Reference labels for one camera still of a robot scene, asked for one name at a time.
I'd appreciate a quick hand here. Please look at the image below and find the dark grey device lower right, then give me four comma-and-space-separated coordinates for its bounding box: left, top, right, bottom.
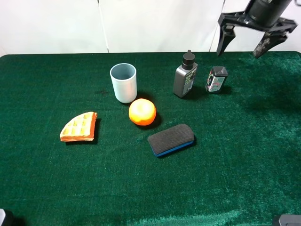
272, 214, 301, 226

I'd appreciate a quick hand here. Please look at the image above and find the orange fruit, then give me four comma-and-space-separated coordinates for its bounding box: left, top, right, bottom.
129, 98, 157, 126

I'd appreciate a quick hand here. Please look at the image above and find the light blue cylindrical cup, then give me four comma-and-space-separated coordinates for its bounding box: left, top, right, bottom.
110, 63, 137, 104

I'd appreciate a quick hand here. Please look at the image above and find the grey bottle with black cap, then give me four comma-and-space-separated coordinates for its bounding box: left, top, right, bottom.
173, 50, 198, 98

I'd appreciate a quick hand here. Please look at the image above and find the yellow waffle slice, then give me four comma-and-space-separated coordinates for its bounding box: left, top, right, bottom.
60, 112, 97, 142

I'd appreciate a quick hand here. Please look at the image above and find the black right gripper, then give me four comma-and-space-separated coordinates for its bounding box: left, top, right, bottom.
216, 0, 298, 58

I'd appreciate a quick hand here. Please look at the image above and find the black and blue board eraser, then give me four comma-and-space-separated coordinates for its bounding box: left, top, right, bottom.
148, 124, 195, 157

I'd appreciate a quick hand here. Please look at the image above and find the small black-capped patterned bottle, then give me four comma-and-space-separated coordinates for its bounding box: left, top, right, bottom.
206, 66, 228, 94

